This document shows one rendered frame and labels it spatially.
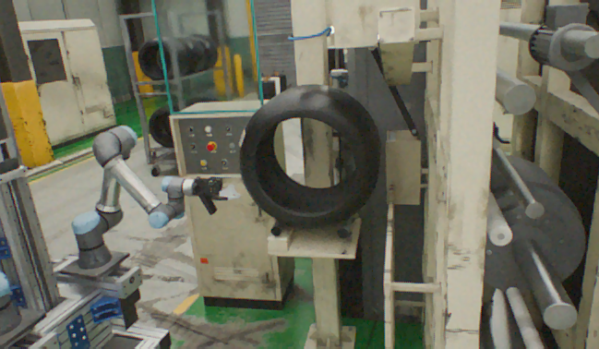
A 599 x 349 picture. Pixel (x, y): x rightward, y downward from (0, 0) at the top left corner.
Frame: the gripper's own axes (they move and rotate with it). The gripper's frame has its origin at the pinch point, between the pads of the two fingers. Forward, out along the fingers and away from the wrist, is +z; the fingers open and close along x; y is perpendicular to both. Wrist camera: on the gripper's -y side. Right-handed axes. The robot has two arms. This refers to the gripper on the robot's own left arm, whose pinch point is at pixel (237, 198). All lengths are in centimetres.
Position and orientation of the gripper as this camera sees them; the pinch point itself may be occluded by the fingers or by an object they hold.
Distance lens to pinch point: 204.3
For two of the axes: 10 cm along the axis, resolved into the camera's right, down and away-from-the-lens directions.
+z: 9.8, 1.1, -1.8
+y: 0.4, -9.4, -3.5
